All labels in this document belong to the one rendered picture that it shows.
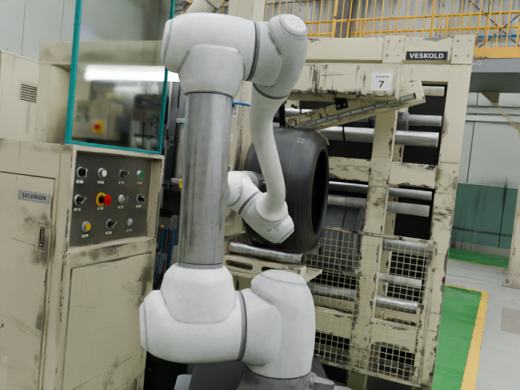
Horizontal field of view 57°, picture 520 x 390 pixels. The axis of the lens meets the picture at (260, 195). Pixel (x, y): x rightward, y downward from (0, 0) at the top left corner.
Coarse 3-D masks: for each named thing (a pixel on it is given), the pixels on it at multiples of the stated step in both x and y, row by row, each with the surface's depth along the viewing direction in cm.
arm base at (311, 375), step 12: (252, 372) 107; (312, 372) 119; (240, 384) 109; (252, 384) 106; (264, 384) 105; (276, 384) 104; (288, 384) 104; (300, 384) 106; (312, 384) 108; (324, 384) 109
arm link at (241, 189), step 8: (232, 176) 149; (240, 176) 152; (248, 176) 159; (232, 184) 147; (240, 184) 149; (248, 184) 152; (232, 192) 147; (240, 192) 149; (248, 192) 150; (256, 192) 151; (232, 200) 148; (240, 200) 150; (248, 200) 149; (232, 208) 152; (240, 208) 150
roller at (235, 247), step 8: (232, 248) 209; (240, 248) 207; (248, 248) 206; (256, 248) 205; (264, 248) 204; (272, 248) 203; (264, 256) 204; (272, 256) 202; (280, 256) 200; (288, 256) 199; (296, 256) 198; (304, 256) 198
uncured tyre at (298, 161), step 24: (288, 144) 195; (312, 144) 197; (288, 168) 189; (312, 168) 192; (264, 192) 190; (288, 192) 187; (312, 192) 193; (312, 216) 236; (264, 240) 201; (288, 240) 196; (312, 240) 204
